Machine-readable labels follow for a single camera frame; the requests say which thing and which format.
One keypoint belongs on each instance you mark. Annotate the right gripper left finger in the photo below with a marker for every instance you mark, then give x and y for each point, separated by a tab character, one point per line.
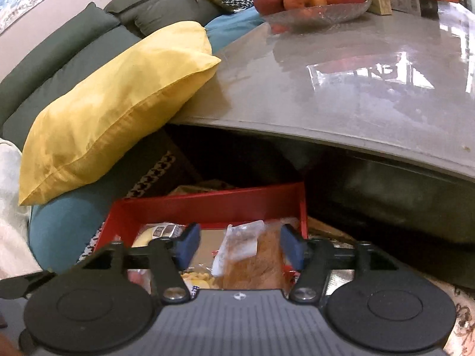
169	257

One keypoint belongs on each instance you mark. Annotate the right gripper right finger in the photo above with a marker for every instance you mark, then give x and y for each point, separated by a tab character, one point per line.
312	259

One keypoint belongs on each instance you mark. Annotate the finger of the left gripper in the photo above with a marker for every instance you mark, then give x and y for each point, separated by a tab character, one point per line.
19	286

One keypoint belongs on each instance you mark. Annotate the brown jerky snack packet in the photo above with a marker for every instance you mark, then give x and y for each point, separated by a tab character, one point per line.
251	257

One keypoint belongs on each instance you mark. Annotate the silver foil snack packet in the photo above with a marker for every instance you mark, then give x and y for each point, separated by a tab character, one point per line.
167	230

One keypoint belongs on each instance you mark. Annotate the waffle snack clear packet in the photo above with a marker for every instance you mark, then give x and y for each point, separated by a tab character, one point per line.
199	276

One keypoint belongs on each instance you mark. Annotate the yellow red snack packet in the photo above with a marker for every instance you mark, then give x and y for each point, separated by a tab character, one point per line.
141	277

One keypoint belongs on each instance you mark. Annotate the red cardboard box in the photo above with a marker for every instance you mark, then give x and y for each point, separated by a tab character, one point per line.
212	210

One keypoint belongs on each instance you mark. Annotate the teal houndstooth cushion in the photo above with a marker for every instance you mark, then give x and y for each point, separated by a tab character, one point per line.
60	231

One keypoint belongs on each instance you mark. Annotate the yellow pillow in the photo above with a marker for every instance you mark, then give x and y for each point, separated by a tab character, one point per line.
78	138

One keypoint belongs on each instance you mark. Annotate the grey coffee table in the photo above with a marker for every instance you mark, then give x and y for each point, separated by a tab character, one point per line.
397	86

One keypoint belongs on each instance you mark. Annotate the glass fruit bowl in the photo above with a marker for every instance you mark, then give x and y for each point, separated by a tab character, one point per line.
321	16

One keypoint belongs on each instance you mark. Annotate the dark green sofa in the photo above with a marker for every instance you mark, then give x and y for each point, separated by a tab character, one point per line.
92	38

